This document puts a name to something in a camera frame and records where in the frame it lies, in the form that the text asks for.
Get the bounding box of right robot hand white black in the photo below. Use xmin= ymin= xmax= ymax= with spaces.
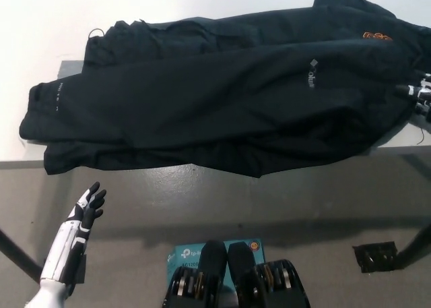
xmin=395 ymin=70 xmax=431 ymax=120

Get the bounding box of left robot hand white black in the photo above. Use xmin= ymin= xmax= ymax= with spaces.
xmin=39 ymin=181 xmax=108 ymax=285

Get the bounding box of black jacket with orange logo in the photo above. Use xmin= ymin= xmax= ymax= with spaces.
xmin=18 ymin=0 xmax=431 ymax=179

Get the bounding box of teal tp-link box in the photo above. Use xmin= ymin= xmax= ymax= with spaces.
xmin=166 ymin=242 xmax=267 ymax=287

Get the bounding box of grey table mat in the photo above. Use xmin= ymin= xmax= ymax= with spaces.
xmin=57 ymin=60 xmax=88 ymax=82

